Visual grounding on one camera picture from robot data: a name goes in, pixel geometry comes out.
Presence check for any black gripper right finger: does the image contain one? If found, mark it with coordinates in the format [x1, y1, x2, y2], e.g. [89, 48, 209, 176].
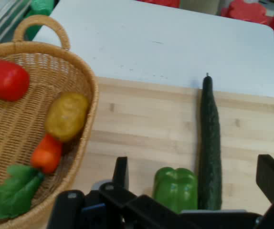
[255, 154, 274, 229]

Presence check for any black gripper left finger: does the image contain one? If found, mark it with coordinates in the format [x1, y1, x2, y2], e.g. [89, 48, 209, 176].
[53, 156, 183, 229]

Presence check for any yellow-brown potato toy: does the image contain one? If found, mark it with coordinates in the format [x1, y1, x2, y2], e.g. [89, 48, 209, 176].
[44, 92, 89, 143]

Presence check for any light wooden cutting board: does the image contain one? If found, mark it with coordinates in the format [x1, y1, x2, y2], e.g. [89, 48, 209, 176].
[65, 76, 274, 217]

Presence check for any green bell pepper toy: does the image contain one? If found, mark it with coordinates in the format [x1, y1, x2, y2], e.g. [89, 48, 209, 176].
[152, 167, 199, 214]

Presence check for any long dark green cucumber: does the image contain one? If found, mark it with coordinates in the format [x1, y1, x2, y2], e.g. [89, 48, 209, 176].
[197, 73, 223, 211]

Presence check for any red tomato toy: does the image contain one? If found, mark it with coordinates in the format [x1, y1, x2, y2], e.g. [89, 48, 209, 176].
[0, 59, 31, 102]

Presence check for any large red foam block stack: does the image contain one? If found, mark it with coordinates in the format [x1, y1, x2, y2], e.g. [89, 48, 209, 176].
[137, 0, 269, 25]

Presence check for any green foam block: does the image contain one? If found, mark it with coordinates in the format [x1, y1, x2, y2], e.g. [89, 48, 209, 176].
[24, 0, 54, 41]

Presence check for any woven wicker basket with handles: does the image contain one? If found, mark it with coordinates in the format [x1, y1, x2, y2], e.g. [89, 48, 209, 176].
[0, 14, 99, 229]

